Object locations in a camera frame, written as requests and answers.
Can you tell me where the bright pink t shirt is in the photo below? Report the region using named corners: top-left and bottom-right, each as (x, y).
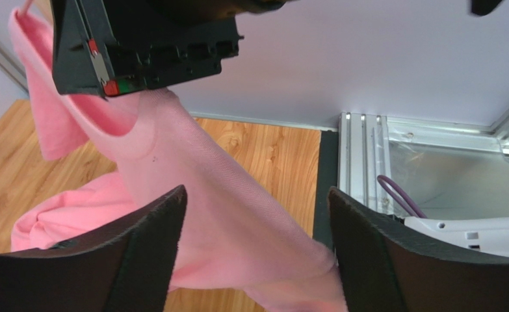
top-left (8, 9), bottom-right (347, 311)

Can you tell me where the pink wire hanger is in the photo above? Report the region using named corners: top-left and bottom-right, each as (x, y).
top-left (18, 0), bottom-right (34, 15)

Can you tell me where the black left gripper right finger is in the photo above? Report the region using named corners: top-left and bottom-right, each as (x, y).
top-left (328, 188), bottom-right (509, 311)

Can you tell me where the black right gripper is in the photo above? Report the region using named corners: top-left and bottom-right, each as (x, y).
top-left (51, 1), bottom-right (284, 98)

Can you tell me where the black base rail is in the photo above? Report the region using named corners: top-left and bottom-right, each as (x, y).
top-left (313, 131), bottom-right (339, 250)

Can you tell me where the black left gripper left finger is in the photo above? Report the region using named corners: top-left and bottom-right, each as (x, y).
top-left (0, 186), bottom-right (187, 311)

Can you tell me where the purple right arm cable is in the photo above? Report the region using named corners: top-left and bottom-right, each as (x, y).
top-left (376, 174), bottom-right (428, 219)

